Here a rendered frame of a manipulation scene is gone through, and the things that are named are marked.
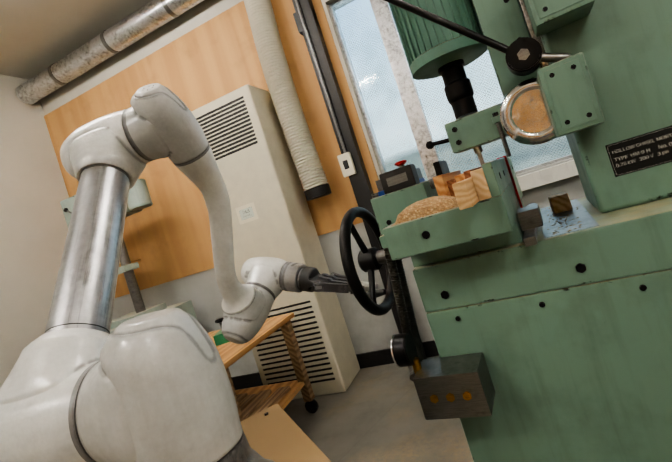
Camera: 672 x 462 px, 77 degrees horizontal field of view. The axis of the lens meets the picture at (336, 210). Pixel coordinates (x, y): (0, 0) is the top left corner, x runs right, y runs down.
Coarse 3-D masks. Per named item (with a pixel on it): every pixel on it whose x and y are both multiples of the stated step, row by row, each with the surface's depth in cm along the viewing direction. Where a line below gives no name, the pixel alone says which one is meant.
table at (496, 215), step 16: (512, 192) 88; (480, 208) 68; (496, 208) 67; (512, 208) 77; (400, 224) 74; (416, 224) 72; (432, 224) 71; (448, 224) 70; (464, 224) 69; (480, 224) 68; (496, 224) 67; (512, 224) 68; (384, 240) 98; (400, 240) 74; (416, 240) 73; (432, 240) 72; (448, 240) 70; (464, 240) 69; (400, 256) 74
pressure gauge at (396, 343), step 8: (392, 336) 81; (400, 336) 80; (408, 336) 81; (392, 344) 80; (400, 344) 79; (408, 344) 80; (392, 352) 79; (400, 352) 78; (408, 352) 79; (416, 352) 82; (400, 360) 79; (408, 360) 78; (416, 360) 80; (416, 368) 80
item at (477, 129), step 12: (492, 108) 90; (456, 120) 93; (468, 120) 92; (480, 120) 91; (456, 132) 94; (468, 132) 93; (480, 132) 92; (492, 132) 90; (504, 132) 89; (456, 144) 94; (468, 144) 93; (480, 144) 92
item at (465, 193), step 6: (462, 180) 68; (468, 180) 64; (456, 186) 62; (462, 186) 61; (468, 186) 62; (474, 186) 68; (456, 192) 62; (462, 192) 62; (468, 192) 61; (474, 192) 66; (456, 198) 62; (462, 198) 62; (468, 198) 61; (474, 198) 64; (462, 204) 62; (468, 204) 61; (474, 204) 63
